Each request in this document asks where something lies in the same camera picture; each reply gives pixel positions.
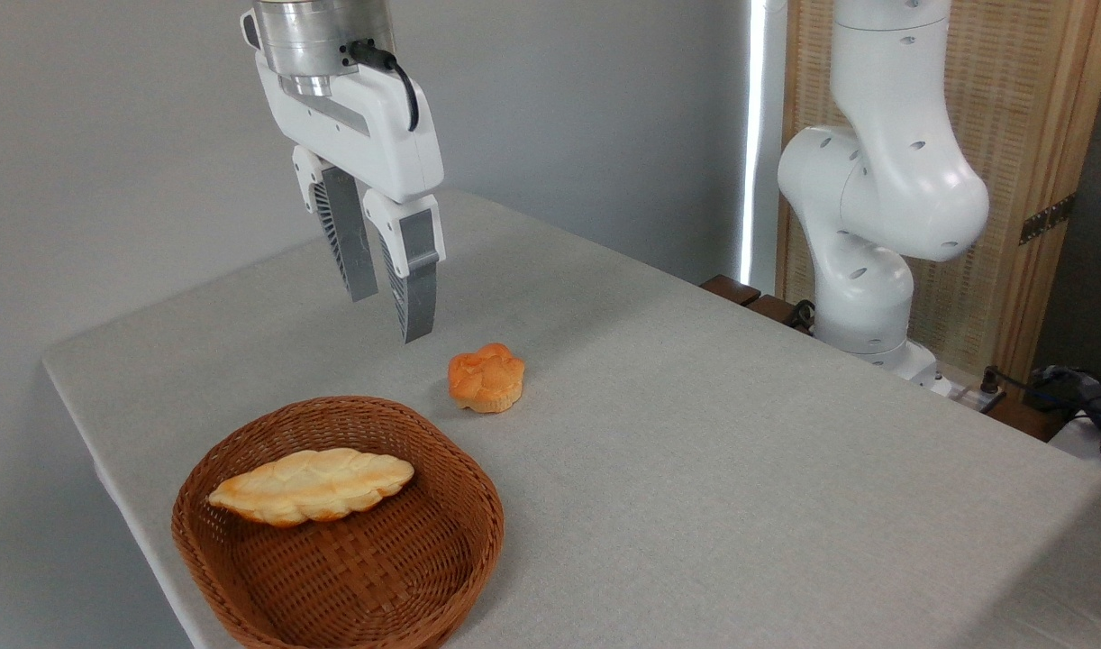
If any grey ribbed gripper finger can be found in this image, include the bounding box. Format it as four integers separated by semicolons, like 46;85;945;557
291;146;380;303
362;191;446;344

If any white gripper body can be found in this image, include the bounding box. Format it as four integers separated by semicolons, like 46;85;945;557
241;9;446;205

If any round golden bread bun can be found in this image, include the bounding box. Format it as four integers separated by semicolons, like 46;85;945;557
448;343;526;415

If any long braided bread loaf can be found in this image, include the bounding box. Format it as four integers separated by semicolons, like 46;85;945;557
208;448;416;528

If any brown wicker basket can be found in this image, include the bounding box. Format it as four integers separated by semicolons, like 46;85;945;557
171;396;505;649

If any dark brown wooden block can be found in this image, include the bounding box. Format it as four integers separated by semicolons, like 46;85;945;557
744;294;804;329
700;274;762;307
983;397;1069;443

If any grey tablecloth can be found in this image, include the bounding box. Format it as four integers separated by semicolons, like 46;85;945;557
41;189;1101;649

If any white power strip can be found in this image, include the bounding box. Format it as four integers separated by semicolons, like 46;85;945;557
929;374;1002;414

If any dark metal screen hinge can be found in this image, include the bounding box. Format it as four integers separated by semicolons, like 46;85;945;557
1019;194;1076;246

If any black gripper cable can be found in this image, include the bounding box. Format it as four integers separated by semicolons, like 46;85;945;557
348;39;421;133

